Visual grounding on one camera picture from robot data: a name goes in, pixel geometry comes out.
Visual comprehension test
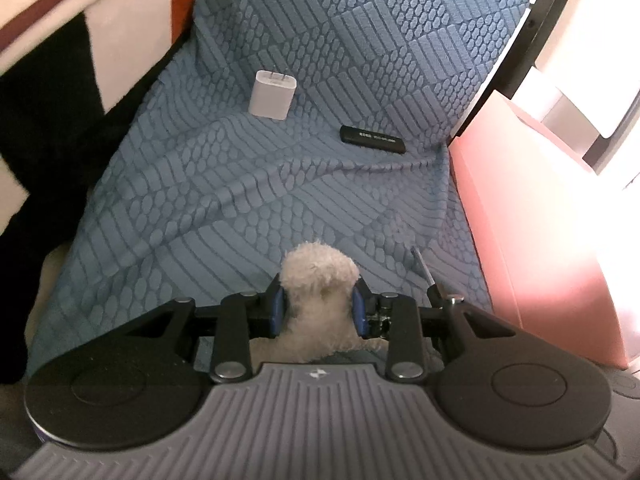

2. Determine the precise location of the pink cardboard box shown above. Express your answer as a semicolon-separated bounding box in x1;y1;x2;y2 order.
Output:
447;95;640;368

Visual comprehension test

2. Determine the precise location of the white charger plug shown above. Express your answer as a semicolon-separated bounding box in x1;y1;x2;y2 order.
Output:
249;70;297;121

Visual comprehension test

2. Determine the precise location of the black flat stick device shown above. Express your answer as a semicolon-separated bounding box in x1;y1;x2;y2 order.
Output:
340;125;407;154

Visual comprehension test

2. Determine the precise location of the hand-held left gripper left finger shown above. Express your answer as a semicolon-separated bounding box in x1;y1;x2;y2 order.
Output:
120;275;288;385

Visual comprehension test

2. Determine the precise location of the white fluffy plush toy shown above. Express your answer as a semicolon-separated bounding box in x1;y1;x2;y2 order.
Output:
250;241;388;363

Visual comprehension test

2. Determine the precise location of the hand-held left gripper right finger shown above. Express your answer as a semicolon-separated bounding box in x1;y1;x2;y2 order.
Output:
351;280;521;382

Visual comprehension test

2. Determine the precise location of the red white black striped blanket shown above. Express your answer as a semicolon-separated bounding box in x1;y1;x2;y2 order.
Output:
0;0;208;386

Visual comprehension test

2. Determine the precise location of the blue textured chair cover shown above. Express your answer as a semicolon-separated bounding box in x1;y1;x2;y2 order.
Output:
30;0;551;366

